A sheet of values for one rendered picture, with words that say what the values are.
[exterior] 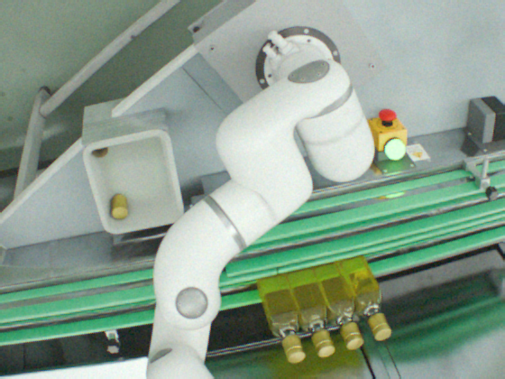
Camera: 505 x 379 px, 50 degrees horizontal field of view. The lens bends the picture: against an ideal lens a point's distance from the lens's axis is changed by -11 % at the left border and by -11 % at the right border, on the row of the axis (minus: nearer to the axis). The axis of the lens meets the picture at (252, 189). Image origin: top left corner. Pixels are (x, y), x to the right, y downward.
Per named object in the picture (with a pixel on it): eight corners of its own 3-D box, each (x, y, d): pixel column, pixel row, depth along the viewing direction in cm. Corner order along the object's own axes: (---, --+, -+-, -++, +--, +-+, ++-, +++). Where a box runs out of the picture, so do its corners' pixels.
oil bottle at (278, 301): (251, 270, 130) (274, 343, 113) (249, 251, 126) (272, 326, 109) (276, 264, 130) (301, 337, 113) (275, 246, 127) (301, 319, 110)
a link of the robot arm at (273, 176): (224, 227, 85) (171, 141, 76) (352, 134, 90) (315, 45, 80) (255, 259, 78) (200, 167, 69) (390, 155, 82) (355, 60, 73)
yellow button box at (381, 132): (365, 143, 132) (377, 161, 126) (366, 115, 128) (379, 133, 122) (393, 138, 133) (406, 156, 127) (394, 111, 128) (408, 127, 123)
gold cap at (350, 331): (339, 336, 112) (345, 352, 109) (340, 324, 110) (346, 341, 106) (356, 331, 112) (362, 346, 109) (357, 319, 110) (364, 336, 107)
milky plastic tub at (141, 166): (105, 211, 128) (105, 236, 121) (81, 124, 114) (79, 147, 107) (181, 196, 130) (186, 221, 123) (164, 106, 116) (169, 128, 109)
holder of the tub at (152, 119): (111, 227, 131) (112, 250, 125) (82, 124, 114) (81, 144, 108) (184, 213, 133) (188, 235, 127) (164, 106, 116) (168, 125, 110)
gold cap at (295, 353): (281, 347, 110) (288, 365, 107) (281, 337, 108) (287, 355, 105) (299, 344, 111) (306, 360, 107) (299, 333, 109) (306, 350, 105)
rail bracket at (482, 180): (458, 167, 126) (485, 203, 115) (462, 140, 121) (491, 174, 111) (472, 164, 126) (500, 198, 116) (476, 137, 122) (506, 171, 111)
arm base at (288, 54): (237, 57, 102) (249, 94, 89) (289, 9, 98) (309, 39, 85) (296, 109, 109) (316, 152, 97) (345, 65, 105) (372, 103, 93)
